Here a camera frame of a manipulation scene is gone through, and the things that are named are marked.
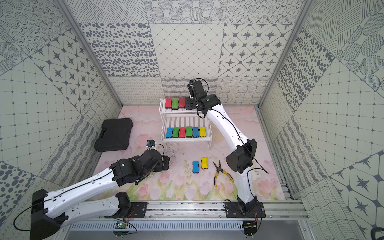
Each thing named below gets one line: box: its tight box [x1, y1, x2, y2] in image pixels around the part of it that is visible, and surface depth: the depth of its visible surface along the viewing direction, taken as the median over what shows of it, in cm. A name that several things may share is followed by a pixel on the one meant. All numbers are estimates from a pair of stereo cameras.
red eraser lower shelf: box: [179, 127, 186, 138], surface depth 90 cm
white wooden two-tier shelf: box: [159, 98, 213, 151], surface depth 88 cm
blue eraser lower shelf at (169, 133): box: [165, 127, 174, 139], surface depth 90 cm
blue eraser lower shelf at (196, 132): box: [192, 127, 200, 138], surface depth 89 cm
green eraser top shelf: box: [171, 98, 179, 110], surface depth 82 cm
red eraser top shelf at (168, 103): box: [165, 98, 173, 109], surface depth 83 cm
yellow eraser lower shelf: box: [199, 127, 207, 137], surface depth 90 cm
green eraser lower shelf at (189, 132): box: [186, 126, 193, 138], surface depth 90 cm
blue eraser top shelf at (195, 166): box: [192, 160, 200, 173], surface depth 92 cm
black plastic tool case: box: [94, 118, 133, 152], surface depth 102 cm
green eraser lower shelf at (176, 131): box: [172, 127, 180, 138], surface depth 90 cm
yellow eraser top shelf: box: [201, 157, 209, 170], surface depth 91 cm
